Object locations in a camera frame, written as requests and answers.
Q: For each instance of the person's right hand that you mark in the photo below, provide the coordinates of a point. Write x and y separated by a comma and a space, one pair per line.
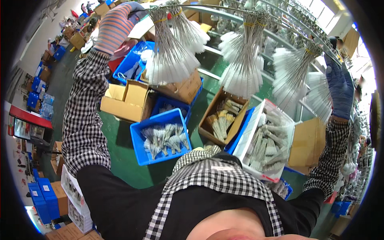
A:
339, 93

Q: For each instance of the person's left hand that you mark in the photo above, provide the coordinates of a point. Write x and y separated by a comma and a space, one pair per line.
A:
115, 28

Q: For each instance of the person's right fingers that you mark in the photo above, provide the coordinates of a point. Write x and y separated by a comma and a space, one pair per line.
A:
337, 72

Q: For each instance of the person's left fingers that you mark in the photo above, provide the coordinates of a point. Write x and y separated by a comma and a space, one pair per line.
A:
137, 10

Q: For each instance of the thin metal rod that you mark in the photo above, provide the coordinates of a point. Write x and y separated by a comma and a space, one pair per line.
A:
237, 11

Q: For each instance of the bundle of white tube brushes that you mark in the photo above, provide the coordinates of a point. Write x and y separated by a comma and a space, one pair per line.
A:
168, 57
292, 75
319, 96
192, 30
243, 60

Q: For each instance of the blue plastic crate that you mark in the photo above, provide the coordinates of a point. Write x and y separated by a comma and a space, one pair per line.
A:
127, 64
168, 105
138, 144
286, 189
240, 135

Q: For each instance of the heap of cardboard cartons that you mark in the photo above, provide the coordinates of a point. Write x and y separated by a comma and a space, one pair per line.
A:
75, 36

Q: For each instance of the metal rack with brushes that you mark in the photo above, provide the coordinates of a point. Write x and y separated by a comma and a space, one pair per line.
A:
288, 21

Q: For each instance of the plain cardboard box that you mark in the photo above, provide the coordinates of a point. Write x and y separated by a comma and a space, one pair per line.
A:
306, 144

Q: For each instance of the rack of hanging goods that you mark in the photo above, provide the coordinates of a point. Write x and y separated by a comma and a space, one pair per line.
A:
357, 156

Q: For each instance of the printed cardboard box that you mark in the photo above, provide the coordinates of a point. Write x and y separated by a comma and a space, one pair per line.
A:
183, 88

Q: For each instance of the empty open cardboard box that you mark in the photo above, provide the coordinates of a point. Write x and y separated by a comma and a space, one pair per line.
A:
126, 102

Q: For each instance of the heap of white brush bundles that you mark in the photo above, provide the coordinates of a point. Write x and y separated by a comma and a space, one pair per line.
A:
267, 147

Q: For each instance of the white plastic crate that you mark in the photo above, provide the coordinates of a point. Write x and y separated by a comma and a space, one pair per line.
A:
249, 135

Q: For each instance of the heap of tan brush bundles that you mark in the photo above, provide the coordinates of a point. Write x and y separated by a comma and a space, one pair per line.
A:
222, 120

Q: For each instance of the row of blue crates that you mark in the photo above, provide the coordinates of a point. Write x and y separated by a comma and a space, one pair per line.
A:
37, 90

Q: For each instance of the brown cardboard box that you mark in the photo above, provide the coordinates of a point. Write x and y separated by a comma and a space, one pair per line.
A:
210, 120

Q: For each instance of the heap of grey brush bundles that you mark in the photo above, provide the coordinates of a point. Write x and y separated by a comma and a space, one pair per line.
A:
165, 139

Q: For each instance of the red topped cabinet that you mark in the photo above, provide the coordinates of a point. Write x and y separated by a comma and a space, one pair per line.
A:
28, 126

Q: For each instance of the person's body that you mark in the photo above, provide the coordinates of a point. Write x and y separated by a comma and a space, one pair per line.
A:
195, 204

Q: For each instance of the stack of white crates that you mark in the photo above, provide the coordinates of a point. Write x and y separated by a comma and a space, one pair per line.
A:
75, 198

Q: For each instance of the stack of blue boxes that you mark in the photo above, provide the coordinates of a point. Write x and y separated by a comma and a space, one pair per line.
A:
45, 201

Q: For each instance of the flat cardboard carton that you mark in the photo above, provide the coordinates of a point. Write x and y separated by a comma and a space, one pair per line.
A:
72, 232

